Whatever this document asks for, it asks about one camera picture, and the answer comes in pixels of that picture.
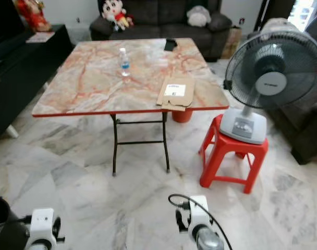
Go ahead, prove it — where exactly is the red fortune god figurine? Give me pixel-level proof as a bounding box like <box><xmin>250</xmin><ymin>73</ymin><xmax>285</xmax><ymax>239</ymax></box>
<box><xmin>14</xmin><ymin>0</ymin><xmax>52</xmax><ymax>33</ymax></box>

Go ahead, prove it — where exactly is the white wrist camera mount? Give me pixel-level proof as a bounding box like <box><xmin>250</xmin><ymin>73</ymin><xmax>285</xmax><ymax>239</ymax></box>
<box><xmin>187</xmin><ymin>195</ymin><xmax>211</xmax><ymax>230</ymax></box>
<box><xmin>29</xmin><ymin>208</ymin><xmax>56</xmax><ymax>249</ymax></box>

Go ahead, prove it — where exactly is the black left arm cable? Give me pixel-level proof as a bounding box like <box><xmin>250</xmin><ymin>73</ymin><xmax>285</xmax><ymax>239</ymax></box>
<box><xmin>17</xmin><ymin>216</ymin><xmax>33</xmax><ymax>228</ymax></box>

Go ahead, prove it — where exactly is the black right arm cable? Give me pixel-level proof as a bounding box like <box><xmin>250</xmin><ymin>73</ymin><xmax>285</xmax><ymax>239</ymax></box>
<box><xmin>168</xmin><ymin>194</ymin><xmax>235</xmax><ymax>250</ymax></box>

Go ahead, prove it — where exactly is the black TV cabinet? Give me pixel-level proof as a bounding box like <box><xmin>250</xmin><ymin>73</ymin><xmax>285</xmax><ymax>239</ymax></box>
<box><xmin>0</xmin><ymin>24</ymin><xmax>74</xmax><ymax>154</ymax></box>

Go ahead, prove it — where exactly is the brown cardboard box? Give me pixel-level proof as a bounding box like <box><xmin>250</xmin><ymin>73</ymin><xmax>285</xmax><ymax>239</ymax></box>
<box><xmin>221</xmin><ymin>27</ymin><xmax>242</xmax><ymax>59</ymax></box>

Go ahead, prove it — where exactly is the black rubbish bin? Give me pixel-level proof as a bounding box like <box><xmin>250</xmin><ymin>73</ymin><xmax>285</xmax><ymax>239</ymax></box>
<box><xmin>0</xmin><ymin>196</ymin><xmax>30</xmax><ymax>250</ymax></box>

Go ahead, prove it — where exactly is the black metal table leg frame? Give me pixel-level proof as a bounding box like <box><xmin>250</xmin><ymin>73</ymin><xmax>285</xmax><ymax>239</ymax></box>
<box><xmin>110</xmin><ymin>112</ymin><xmax>170</xmax><ymax>176</ymax></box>

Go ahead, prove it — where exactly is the white lace covered side table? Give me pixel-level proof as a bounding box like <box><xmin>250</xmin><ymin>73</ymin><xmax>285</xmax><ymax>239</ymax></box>
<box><xmin>65</xmin><ymin>22</ymin><xmax>91</xmax><ymax>45</ymax></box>

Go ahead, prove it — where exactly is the dark grey fabric sofa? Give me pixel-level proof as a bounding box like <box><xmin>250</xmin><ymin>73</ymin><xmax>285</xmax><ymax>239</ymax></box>
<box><xmin>90</xmin><ymin>0</ymin><xmax>232</xmax><ymax>62</ymax></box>

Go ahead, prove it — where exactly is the black television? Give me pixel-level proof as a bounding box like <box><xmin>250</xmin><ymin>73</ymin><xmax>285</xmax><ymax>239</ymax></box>
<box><xmin>0</xmin><ymin>0</ymin><xmax>23</xmax><ymax>51</ymax></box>

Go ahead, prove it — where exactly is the red plastic bucket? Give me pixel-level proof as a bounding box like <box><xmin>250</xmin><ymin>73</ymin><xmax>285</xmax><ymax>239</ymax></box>
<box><xmin>172</xmin><ymin>108</ymin><xmax>194</xmax><ymax>123</ymax></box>

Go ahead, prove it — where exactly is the flat brown cardboard with label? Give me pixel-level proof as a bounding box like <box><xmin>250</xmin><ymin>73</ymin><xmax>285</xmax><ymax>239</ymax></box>
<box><xmin>157</xmin><ymin>76</ymin><xmax>196</xmax><ymax>111</ymax></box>

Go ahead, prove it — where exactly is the grey round plush toy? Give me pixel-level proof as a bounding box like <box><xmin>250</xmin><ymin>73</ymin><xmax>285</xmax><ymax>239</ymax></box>
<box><xmin>187</xmin><ymin>5</ymin><xmax>212</xmax><ymax>28</ymax></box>

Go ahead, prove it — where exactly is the cartoon boy plush doll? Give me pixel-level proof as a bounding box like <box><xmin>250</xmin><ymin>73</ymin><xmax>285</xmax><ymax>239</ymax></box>
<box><xmin>102</xmin><ymin>0</ymin><xmax>134</xmax><ymax>30</ymax></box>

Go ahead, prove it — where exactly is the colourful booklet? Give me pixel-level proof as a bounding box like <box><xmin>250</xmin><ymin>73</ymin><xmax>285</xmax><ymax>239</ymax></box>
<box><xmin>26</xmin><ymin>32</ymin><xmax>56</xmax><ymax>44</ymax></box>

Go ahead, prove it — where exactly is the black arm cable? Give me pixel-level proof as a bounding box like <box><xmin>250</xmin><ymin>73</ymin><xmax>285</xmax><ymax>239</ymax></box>
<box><xmin>168</xmin><ymin>194</ymin><xmax>235</xmax><ymax>250</ymax></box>
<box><xmin>17</xmin><ymin>216</ymin><xmax>33</xmax><ymax>228</ymax></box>

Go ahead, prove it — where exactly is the red plastic stool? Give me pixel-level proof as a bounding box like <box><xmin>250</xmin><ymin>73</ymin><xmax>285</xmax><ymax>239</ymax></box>
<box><xmin>199</xmin><ymin>115</ymin><xmax>269</xmax><ymax>194</ymax></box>

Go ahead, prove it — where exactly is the clear plastic water bottle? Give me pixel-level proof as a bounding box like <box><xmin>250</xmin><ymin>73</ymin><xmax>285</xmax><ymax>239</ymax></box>
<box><xmin>119</xmin><ymin>47</ymin><xmax>131</xmax><ymax>77</ymax></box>

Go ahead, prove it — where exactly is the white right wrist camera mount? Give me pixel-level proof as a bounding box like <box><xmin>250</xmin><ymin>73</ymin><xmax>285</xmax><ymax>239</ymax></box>
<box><xmin>187</xmin><ymin>195</ymin><xmax>211</xmax><ymax>230</ymax></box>

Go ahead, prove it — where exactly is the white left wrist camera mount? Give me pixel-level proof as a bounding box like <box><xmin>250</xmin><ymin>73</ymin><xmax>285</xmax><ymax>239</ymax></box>
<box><xmin>29</xmin><ymin>208</ymin><xmax>56</xmax><ymax>249</ymax></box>

